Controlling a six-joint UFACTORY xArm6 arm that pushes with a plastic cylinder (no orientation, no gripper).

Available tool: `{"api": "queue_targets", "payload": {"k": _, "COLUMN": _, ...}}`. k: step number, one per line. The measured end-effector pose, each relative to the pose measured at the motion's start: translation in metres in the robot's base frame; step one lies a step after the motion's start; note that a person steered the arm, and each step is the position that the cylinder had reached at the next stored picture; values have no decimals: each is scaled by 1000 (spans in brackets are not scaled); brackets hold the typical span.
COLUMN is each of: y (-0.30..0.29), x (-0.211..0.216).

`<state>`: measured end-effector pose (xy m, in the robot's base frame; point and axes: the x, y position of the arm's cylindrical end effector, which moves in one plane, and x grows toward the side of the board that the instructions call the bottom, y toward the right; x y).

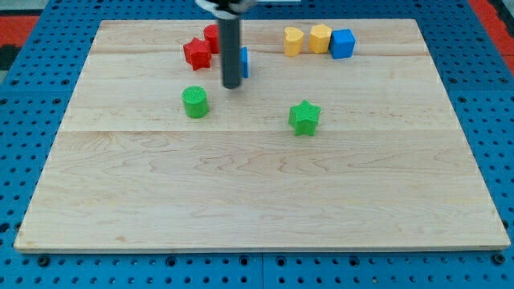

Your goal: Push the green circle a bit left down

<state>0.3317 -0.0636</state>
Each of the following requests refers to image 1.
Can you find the wooden board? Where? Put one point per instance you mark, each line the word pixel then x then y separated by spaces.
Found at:
pixel 388 169

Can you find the red star block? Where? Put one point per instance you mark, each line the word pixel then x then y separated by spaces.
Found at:
pixel 197 53

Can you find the blue cube block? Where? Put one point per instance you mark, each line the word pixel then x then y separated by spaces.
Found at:
pixel 342 44

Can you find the red cylinder block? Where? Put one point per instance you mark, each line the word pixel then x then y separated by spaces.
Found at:
pixel 212 37

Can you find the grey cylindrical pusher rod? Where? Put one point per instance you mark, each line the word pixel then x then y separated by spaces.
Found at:
pixel 229 47

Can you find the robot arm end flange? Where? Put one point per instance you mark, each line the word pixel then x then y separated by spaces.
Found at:
pixel 226 9

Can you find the yellow heart block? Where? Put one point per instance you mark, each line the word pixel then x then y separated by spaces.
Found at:
pixel 293 41

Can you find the yellow hexagon block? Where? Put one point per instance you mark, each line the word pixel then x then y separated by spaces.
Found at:
pixel 319 39

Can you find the green star block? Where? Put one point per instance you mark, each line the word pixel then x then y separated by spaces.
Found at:
pixel 304 118

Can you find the blue block behind rod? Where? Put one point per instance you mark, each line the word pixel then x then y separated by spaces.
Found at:
pixel 245 62

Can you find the green cylinder block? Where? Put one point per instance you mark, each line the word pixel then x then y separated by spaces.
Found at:
pixel 195 103

